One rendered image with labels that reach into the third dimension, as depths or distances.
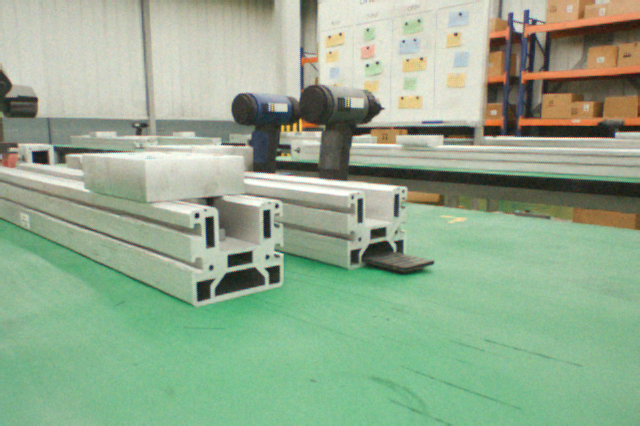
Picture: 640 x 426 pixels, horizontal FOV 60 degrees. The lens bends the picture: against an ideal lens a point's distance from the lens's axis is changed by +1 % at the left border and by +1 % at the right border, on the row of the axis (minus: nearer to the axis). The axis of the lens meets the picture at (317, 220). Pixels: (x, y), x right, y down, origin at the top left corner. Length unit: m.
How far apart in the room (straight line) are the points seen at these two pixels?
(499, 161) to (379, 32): 2.24
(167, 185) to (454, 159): 1.81
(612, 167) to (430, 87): 2.07
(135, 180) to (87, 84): 12.50
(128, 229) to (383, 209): 0.29
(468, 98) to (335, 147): 2.90
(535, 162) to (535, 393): 1.79
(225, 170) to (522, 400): 0.36
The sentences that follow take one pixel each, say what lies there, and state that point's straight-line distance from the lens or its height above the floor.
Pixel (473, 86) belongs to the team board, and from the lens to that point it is 3.71.
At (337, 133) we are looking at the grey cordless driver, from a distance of 0.86.
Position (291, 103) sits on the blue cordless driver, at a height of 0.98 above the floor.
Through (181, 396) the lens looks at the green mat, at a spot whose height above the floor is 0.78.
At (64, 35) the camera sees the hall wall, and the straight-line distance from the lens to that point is 13.01.
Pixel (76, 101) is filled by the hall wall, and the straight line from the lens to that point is 12.94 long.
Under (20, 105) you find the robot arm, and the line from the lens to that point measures 1.39.
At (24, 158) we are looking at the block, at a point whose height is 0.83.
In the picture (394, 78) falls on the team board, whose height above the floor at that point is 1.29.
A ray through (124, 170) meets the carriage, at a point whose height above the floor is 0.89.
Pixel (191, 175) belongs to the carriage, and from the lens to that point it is 0.56.
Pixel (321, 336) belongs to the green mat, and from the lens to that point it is 0.42.
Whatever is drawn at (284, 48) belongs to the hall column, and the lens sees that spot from 9.50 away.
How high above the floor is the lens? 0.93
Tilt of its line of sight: 9 degrees down
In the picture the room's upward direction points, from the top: straight up
